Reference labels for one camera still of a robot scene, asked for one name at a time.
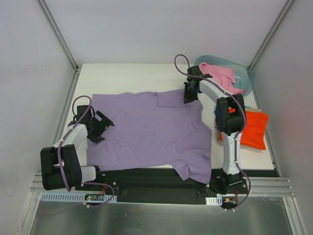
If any purple t shirt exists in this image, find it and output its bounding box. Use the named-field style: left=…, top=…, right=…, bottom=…
left=87, top=90, right=212, bottom=184

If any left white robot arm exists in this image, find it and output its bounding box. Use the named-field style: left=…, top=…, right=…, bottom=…
left=40, top=105, right=114, bottom=190

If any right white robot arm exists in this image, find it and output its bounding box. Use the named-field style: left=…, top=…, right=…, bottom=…
left=183, top=66, right=246, bottom=195

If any folded teal t shirt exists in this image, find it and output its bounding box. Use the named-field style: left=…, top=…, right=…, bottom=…
left=214, top=106, right=251, bottom=115

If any pink t shirt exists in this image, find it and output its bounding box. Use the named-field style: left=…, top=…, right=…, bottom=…
left=199, top=62, right=245, bottom=94

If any clear blue plastic bin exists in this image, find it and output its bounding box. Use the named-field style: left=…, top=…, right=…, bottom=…
left=194, top=55, right=255, bottom=96

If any folded orange t shirt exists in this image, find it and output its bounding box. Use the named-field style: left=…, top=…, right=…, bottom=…
left=219, top=107, right=269, bottom=150

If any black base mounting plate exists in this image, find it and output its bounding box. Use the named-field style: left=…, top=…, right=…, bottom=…
left=80, top=166, right=279, bottom=205

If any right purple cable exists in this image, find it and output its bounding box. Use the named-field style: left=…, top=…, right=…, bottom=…
left=174, top=54, right=251, bottom=213

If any purple cable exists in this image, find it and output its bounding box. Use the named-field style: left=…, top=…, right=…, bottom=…
left=174, top=54, right=251, bottom=213
left=57, top=96, right=93, bottom=192

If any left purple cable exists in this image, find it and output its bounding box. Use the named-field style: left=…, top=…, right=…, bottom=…
left=57, top=96, right=93, bottom=192

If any left white cable duct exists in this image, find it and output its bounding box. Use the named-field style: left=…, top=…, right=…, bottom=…
left=41, top=192, right=117, bottom=204

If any white cable duct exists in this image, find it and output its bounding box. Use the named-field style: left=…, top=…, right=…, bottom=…
left=41, top=192, right=117, bottom=204
left=205, top=196, right=223, bottom=206

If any right white cable duct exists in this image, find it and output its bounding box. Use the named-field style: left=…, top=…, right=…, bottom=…
left=205, top=196, right=223, bottom=206

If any left aluminium frame post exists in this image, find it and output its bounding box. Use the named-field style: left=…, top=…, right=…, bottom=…
left=36, top=0, right=79, bottom=71

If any aluminium frame post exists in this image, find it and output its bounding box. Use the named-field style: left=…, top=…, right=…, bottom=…
left=248, top=0, right=296, bottom=70
left=36, top=0, right=79, bottom=71

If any right aluminium frame post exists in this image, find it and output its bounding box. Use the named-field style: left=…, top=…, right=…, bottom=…
left=248, top=0, right=296, bottom=70

